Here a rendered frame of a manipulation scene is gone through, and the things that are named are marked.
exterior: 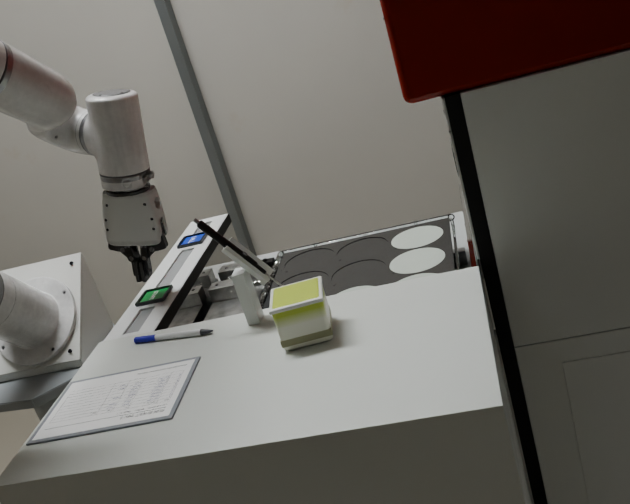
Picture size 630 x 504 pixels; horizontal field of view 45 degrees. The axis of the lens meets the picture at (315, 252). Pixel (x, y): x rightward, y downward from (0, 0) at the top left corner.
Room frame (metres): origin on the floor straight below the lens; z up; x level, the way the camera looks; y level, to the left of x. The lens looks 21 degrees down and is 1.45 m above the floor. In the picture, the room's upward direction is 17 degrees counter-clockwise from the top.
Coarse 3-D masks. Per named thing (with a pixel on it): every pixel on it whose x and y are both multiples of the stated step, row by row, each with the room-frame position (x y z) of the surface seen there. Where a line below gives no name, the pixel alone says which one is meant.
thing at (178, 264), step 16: (192, 224) 1.66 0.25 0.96; (208, 224) 1.64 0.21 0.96; (208, 240) 1.51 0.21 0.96; (176, 256) 1.47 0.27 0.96; (192, 256) 1.44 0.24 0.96; (160, 272) 1.41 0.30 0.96; (176, 272) 1.39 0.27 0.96; (144, 288) 1.35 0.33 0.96; (176, 288) 1.30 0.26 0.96; (160, 304) 1.24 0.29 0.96; (128, 320) 1.21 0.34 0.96; (144, 320) 1.20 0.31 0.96; (160, 320) 1.17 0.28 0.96; (112, 336) 1.17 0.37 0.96
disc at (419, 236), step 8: (408, 232) 1.37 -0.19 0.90; (416, 232) 1.36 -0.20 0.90; (424, 232) 1.35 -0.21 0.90; (432, 232) 1.34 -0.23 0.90; (440, 232) 1.32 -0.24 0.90; (392, 240) 1.36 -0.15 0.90; (400, 240) 1.34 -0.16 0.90; (408, 240) 1.33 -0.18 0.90; (416, 240) 1.32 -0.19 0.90; (424, 240) 1.31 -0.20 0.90; (432, 240) 1.30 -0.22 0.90; (400, 248) 1.31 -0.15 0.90; (408, 248) 1.30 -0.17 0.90
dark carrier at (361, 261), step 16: (432, 224) 1.37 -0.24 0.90; (448, 224) 1.35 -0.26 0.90; (352, 240) 1.42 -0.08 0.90; (368, 240) 1.40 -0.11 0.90; (384, 240) 1.37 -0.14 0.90; (448, 240) 1.28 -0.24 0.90; (288, 256) 1.44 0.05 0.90; (304, 256) 1.42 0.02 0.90; (320, 256) 1.39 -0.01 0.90; (336, 256) 1.36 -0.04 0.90; (352, 256) 1.34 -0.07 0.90; (368, 256) 1.32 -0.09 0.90; (384, 256) 1.29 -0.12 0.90; (448, 256) 1.21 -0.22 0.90; (288, 272) 1.36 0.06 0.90; (304, 272) 1.33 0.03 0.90; (320, 272) 1.31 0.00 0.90; (336, 272) 1.29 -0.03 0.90; (352, 272) 1.27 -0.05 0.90; (368, 272) 1.25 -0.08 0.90; (384, 272) 1.22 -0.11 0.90; (416, 272) 1.18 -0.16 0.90; (432, 272) 1.16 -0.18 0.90; (272, 288) 1.30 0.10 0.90; (336, 288) 1.22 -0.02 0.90
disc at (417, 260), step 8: (424, 248) 1.27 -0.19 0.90; (432, 248) 1.26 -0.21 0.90; (400, 256) 1.27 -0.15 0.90; (408, 256) 1.26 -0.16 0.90; (416, 256) 1.25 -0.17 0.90; (424, 256) 1.24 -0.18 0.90; (432, 256) 1.23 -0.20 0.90; (440, 256) 1.22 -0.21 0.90; (392, 264) 1.25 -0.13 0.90; (400, 264) 1.24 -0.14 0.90; (408, 264) 1.23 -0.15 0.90; (416, 264) 1.22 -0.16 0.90; (424, 264) 1.21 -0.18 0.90; (432, 264) 1.20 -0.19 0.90; (400, 272) 1.20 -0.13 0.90; (408, 272) 1.19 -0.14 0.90
